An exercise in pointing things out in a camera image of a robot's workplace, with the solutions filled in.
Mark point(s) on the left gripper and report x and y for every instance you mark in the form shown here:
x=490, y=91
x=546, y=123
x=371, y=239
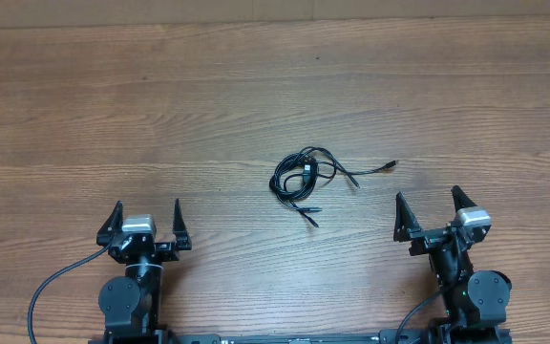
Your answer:
x=169, y=252

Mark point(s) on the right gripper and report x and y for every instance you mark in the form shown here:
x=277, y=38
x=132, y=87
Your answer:
x=427, y=238

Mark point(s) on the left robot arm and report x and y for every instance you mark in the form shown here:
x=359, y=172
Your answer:
x=131, y=302

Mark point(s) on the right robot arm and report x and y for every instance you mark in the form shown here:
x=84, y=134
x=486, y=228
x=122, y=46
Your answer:
x=475, y=301

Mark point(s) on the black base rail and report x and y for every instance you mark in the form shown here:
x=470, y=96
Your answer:
x=387, y=336

